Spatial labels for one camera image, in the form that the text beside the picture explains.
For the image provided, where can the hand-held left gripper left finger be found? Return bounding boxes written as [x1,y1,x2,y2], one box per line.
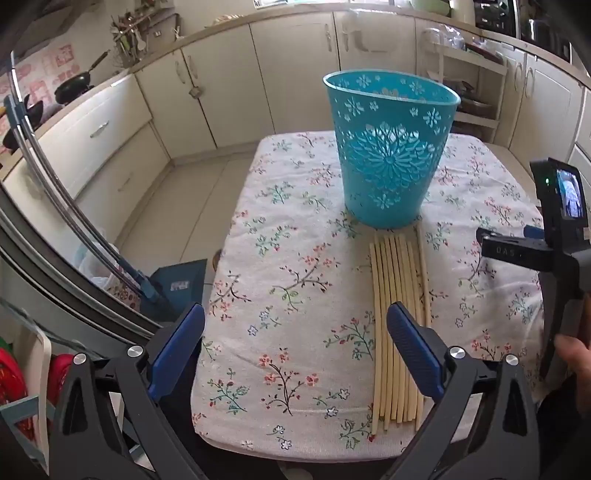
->
[48,302,206,480]

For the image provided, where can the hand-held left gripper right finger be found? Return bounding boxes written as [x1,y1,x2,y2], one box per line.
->
[385,301,543,480]

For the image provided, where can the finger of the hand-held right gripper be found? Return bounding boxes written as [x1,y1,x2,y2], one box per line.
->
[475,226,556,273]

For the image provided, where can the row of wooden chopsticks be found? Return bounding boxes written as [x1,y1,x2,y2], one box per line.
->
[368,226,432,435]

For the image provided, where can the teal perforated plastic basket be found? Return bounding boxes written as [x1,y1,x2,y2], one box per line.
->
[322,70,461,230]

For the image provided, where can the person's right hand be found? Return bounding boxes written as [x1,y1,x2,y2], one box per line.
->
[553,333,591,384]

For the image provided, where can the blue dustpan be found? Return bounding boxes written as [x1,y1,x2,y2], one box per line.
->
[147,258,208,319]

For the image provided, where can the floral waste bin with bag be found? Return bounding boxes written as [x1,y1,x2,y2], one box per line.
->
[74,226,139,305]

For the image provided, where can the white shelf rack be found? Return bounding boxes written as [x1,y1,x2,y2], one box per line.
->
[422,28,509,144]

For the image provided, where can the floral tablecloth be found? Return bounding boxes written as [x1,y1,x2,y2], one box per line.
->
[190,130,555,462]

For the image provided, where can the red patterned bag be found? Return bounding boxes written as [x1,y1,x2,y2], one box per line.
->
[0,337,75,444]

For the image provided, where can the black microwave oven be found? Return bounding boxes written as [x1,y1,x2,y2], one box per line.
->
[473,0,518,35]

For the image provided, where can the cream kitchen cabinets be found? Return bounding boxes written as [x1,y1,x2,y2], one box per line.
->
[0,11,591,232]

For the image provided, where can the black frying pan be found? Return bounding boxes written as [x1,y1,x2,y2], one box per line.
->
[2,92,44,148]

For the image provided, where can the black wok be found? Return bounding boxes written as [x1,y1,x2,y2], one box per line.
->
[54,50,112,104]

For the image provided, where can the utensil holder with kitchen tools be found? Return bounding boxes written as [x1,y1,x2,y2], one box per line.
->
[110,14,148,70]

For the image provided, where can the blue broom with metal handle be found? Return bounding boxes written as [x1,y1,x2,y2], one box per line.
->
[4,51,172,324]

